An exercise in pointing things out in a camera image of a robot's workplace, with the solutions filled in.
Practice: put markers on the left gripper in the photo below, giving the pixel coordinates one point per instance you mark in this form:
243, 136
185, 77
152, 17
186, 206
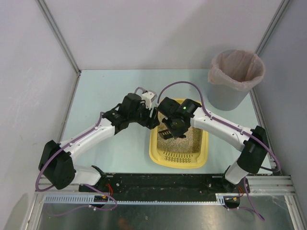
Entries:
148, 117

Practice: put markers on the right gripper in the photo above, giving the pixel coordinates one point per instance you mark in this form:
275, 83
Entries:
171, 129

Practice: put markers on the black litter scoop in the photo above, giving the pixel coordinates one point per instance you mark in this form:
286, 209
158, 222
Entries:
165, 133

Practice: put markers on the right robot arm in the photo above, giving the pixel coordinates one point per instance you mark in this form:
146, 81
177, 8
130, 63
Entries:
252, 143

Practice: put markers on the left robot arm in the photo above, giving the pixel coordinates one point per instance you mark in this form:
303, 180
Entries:
58, 160

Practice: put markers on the beige cat litter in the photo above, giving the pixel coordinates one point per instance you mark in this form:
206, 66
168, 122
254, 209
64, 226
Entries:
190, 144

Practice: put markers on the yellow litter box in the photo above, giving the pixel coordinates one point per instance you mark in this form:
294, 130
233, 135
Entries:
177, 160

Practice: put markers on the grey trash bin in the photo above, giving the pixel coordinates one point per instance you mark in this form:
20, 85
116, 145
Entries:
225, 98

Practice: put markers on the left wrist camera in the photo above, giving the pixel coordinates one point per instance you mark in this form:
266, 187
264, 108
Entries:
149, 98

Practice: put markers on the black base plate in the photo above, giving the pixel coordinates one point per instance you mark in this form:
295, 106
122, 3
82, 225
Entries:
167, 187

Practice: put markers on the grey slotted cable duct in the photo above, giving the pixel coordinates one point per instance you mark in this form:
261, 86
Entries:
100, 199

